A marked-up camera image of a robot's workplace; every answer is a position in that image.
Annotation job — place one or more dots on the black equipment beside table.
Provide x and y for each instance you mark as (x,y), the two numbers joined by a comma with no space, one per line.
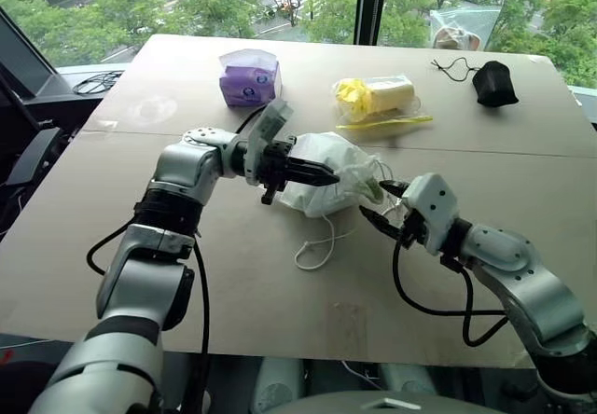
(32,162)

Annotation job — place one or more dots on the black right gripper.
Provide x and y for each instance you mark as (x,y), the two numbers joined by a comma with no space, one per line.
(411,230)

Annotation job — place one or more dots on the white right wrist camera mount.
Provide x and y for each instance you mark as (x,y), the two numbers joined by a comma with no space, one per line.
(431,204)

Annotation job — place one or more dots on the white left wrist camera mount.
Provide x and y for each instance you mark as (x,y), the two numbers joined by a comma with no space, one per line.
(270,122)

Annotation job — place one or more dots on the clear zip bag yellow strip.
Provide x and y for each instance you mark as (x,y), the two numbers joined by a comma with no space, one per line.
(378,106)

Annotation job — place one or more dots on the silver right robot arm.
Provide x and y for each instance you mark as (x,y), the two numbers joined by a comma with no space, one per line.
(517,258)

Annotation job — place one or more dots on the clear plastic bag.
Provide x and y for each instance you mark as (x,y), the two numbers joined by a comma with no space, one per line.
(466,20)

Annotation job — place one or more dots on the black window frame post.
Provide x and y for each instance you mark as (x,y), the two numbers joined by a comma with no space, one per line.
(371,4)

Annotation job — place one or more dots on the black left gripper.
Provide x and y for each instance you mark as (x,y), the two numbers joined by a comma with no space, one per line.
(274,167)

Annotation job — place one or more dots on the pale grey rounded shape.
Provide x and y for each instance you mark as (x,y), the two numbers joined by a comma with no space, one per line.
(408,379)
(277,383)

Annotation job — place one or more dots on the tan object in plastic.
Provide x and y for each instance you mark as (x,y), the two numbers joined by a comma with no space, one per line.
(454,38)

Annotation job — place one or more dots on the pale yellow folded cloth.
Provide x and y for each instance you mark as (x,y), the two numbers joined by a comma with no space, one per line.
(387,93)

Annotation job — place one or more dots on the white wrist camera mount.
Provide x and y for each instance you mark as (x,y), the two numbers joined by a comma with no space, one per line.
(431,204)
(270,122)

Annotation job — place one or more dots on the purple tissue pack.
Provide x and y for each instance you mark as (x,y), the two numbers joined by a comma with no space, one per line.
(247,83)

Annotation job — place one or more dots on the green towel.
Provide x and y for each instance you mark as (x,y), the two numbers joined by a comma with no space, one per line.
(368,186)

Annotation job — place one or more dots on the dark monitor panel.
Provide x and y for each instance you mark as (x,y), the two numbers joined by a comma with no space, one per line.
(21,59)

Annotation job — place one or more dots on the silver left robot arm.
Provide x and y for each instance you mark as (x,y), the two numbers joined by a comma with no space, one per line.
(186,164)

